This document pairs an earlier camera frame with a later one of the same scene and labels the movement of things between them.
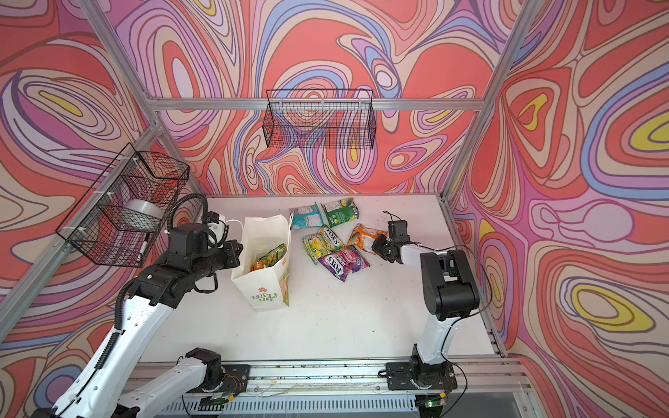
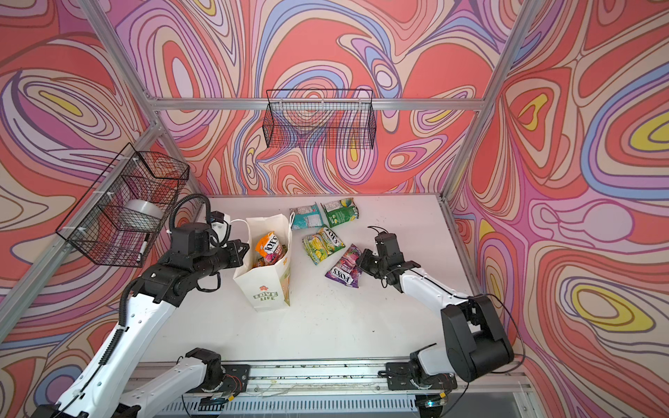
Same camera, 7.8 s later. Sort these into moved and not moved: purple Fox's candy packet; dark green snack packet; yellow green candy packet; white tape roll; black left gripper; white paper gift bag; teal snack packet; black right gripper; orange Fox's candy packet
Moved: orange Fox's candy packet; purple Fox's candy packet; black right gripper
Not moved: dark green snack packet; yellow green candy packet; white tape roll; teal snack packet; black left gripper; white paper gift bag
